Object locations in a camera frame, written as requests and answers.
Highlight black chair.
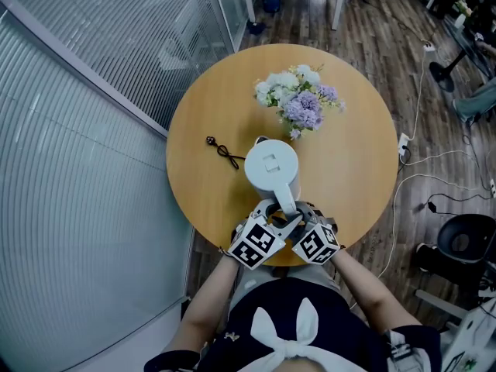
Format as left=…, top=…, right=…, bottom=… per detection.
left=436, top=213, right=496, bottom=286

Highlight dark top with white bow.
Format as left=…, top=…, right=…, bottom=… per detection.
left=143, top=277, right=443, bottom=372

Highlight person's right forearm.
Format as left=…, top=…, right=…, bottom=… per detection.
left=332, top=248, right=424, bottom=332

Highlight person's grey shorts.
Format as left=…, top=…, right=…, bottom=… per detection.
left=230, top=263, right=343, bottom=310

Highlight white desk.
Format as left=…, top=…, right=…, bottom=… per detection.
left=440, top=307, right=496, bottom=372

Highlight long white cable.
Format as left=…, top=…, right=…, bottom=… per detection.
left=348, top=46, right=494, bottom=312

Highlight black power cord with plug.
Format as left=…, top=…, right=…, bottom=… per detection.
left=205, top=135, right=246, bottom=171

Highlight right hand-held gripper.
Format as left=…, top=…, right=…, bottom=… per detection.
left=291, top=201, right=341, bottom=265

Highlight black shoe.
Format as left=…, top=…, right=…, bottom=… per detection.
left=415, top=243, right=442, bottom=273

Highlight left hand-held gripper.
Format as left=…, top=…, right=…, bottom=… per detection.
left=227, top=199, right=305, bottom=271

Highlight white table leg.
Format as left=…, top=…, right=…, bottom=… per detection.
left=330, top=0, right=346, bottom=31

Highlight black power adapter with cable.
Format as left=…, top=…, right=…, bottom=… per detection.
left=422, top=192, right=494, bottom=215

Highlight white and purple flower bouquet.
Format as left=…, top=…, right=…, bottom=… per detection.
left=253, top=64, right=347, bottom=141

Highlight person's left forearm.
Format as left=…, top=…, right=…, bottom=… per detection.
left=170, top=254, right=240, bottom=354

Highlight white electric kettle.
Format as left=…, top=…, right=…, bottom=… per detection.
left=243, top=136, right=303, bottom=215

